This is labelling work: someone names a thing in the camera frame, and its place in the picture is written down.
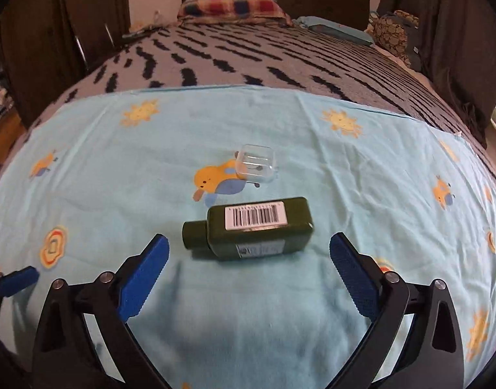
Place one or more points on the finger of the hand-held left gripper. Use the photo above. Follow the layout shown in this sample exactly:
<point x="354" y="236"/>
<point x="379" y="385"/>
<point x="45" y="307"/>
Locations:
<point x="17" y="281"/>

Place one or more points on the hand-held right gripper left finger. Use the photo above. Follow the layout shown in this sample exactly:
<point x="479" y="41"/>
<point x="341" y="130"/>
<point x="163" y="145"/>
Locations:
<point x="144" y="279"/>

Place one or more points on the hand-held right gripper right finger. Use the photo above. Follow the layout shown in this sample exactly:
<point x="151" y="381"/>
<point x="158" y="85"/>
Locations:
<point x="355" y="279"/>

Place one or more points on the dark green bottle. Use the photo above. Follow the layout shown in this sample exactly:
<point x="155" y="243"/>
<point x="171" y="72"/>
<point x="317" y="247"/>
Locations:
<point x="296" y="235"/>

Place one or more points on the clear plastic box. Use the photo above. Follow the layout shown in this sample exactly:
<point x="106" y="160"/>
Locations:
<point x="256" y="164"/>

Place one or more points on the light blue printed blanket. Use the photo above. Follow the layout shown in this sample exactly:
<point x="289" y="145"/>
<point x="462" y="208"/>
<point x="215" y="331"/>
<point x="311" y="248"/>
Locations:
<point x="272" y="324"/>

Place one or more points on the grey black patterned bedspread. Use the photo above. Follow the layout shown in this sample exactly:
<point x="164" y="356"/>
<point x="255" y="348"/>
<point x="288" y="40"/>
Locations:
<point x="252" y="60"/>

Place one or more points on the dark wooden wardrobe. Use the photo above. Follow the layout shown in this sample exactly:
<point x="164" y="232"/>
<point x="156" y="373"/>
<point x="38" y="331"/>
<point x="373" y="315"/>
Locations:
<point x="49" y="40"/>

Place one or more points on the circle patterned cushion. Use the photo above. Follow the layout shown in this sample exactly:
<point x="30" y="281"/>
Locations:
<point x="394" y="34"/>

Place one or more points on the teal pillow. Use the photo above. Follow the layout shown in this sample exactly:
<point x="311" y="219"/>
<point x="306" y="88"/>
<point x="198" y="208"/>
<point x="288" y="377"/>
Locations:
<point x="337" y="30"/>

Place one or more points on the clutter on bedside table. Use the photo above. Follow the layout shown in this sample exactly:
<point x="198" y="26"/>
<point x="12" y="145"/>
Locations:
<point x="144" y="28"/>

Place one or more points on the brown curtain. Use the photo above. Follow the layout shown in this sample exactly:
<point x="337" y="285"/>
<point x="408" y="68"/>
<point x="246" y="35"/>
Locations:
<point x="446" y="28"/>

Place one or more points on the checked red blue pillow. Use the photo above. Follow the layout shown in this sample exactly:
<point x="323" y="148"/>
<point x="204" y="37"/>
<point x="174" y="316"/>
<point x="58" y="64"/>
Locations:
<point x="231" y="8"/>

